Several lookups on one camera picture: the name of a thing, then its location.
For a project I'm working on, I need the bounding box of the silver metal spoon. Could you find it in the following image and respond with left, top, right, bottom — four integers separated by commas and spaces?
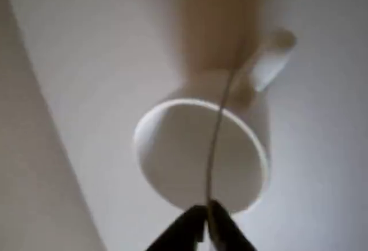
205, 43, 257, 251

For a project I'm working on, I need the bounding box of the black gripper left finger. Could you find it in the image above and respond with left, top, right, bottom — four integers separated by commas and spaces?
149, 204, 208, 251

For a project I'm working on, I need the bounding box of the white ceramic mug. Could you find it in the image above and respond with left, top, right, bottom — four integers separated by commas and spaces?
132, 28, 298, 215

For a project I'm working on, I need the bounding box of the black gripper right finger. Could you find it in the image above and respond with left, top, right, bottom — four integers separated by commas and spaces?
207, 200, 257, 251

